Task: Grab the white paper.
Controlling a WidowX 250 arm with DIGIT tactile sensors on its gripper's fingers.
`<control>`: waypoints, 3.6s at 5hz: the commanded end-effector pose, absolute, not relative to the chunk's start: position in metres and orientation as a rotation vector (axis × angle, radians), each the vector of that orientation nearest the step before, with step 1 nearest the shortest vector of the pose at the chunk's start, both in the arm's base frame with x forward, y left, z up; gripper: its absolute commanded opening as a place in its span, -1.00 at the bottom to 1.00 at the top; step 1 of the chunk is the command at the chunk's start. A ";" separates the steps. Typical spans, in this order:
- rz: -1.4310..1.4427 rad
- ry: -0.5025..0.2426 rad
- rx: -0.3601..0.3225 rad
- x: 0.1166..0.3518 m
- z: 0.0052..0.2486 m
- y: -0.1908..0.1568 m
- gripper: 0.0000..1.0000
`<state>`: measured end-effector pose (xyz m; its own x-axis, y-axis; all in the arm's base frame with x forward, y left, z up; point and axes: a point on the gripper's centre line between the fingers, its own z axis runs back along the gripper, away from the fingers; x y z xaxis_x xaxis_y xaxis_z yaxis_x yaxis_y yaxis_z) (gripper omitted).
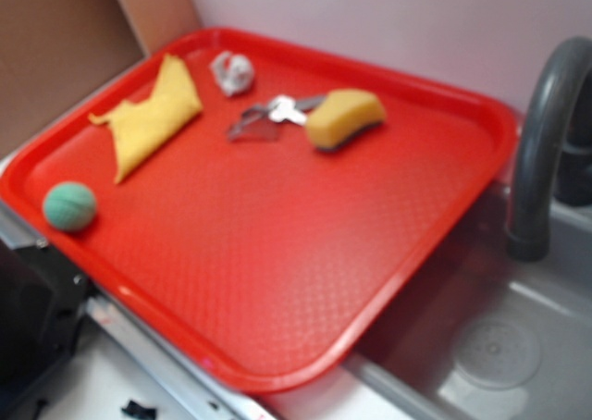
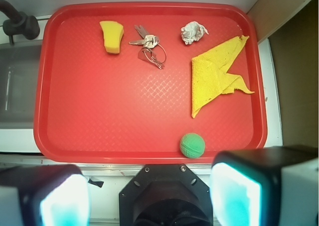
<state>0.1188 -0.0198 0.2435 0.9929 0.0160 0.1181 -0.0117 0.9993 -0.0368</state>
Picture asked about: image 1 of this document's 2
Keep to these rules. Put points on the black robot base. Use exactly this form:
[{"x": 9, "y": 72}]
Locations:
[{"x": 43, "y": 296}]

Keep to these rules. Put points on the red plastic tray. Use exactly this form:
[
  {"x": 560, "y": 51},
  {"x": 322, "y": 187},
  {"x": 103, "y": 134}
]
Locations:
[{"x": 265, "y": 261}]

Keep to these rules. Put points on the silver key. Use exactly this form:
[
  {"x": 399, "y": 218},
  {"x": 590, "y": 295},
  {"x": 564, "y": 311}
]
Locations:
[{"x": 286, "y": 108}]

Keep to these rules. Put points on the yellow sponge with dark base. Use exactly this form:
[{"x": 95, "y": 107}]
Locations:
[{"x": 341, "y": 115}]

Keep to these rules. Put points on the crumpled white paper ball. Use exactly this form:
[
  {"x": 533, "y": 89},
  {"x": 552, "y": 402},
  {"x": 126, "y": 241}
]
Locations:
[{"x": 233, "y": 73}]

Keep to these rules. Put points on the yellow folded cloth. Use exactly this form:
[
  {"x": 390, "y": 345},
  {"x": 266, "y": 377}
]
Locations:
[{"x": 140, "y": 129}]

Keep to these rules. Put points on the green ball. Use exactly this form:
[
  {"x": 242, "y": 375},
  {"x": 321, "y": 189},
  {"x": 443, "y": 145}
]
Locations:
[{"x": 70, "y": 206}]

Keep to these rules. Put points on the grey curved faucet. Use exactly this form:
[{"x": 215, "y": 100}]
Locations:
[{"x": 539, "y": 152}]

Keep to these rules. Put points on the grey plastic sink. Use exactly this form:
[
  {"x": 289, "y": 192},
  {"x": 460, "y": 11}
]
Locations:
[{"x": 475, "y": 334}]

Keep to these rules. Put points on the black cylinder behind faucet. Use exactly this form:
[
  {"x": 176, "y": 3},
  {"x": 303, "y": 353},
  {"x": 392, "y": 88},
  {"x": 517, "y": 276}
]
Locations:
[{"x": 573, "y": 182}]

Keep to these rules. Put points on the brown cardboard panel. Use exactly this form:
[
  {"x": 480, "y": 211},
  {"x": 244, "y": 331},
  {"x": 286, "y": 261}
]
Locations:
[{"x": 54, "y": 53}]

